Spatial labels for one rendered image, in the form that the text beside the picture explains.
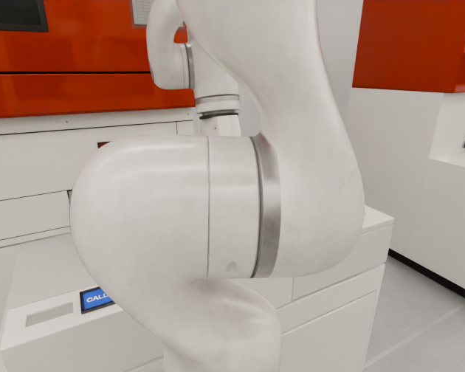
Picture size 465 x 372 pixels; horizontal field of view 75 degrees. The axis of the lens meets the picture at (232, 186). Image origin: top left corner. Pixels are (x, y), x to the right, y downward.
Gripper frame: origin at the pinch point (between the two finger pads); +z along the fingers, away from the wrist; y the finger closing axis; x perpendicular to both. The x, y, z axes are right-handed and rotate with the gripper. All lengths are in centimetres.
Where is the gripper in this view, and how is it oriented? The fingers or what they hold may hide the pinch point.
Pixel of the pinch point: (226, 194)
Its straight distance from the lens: 60.4
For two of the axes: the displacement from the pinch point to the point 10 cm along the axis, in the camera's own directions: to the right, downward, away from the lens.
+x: 8.8, -1.7, 4.4
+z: 1.0, 9.8, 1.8
